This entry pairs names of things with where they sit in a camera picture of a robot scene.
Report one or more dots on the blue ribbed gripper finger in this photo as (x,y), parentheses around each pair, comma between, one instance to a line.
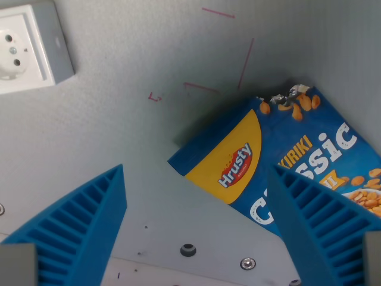
(77,220)
(324,226)

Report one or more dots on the blue Hrusty peanut box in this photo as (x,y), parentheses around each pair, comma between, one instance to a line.
(300,149)

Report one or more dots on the silver screw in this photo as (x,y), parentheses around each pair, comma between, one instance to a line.
(247,263)

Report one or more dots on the white wall power socket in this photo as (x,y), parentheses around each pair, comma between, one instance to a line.
(26,44)

